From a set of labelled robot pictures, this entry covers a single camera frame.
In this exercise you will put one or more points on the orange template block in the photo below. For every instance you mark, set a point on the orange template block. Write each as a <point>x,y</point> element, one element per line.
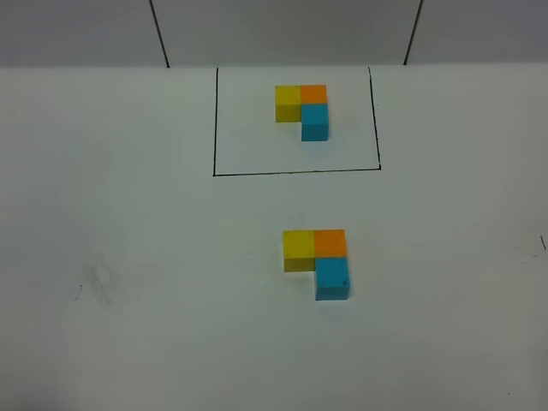
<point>314,94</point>

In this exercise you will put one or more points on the yellow template block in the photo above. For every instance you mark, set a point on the yellow template block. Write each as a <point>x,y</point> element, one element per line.
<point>288,103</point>

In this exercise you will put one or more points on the blue template block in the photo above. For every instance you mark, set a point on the blue template block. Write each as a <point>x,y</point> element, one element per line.
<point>314,122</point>

